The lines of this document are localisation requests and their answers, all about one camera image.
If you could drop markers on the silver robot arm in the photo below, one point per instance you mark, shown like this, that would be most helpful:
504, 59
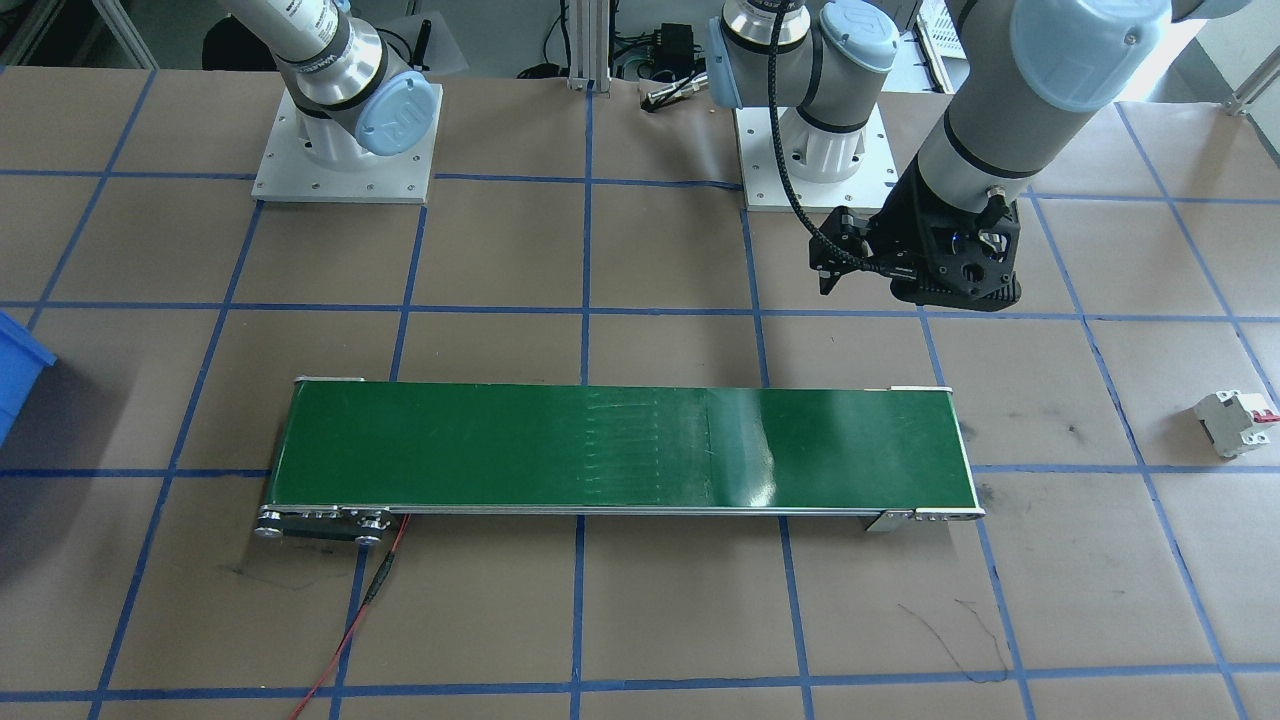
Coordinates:
320, 50
1000, 130

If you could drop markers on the silver metal connector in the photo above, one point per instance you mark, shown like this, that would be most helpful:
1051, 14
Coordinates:
675, 95

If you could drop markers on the white red circuit breaker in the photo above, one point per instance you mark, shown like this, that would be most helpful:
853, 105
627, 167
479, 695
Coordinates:
1230, 425

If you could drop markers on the green conveyor belt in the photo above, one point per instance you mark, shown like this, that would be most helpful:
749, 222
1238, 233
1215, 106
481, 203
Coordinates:
500, 450

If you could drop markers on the blue plastic storage bin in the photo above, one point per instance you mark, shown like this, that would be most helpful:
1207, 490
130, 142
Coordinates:
20, 380

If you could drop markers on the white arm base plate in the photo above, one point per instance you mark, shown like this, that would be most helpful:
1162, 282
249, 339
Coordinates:
770, 195
300, 185

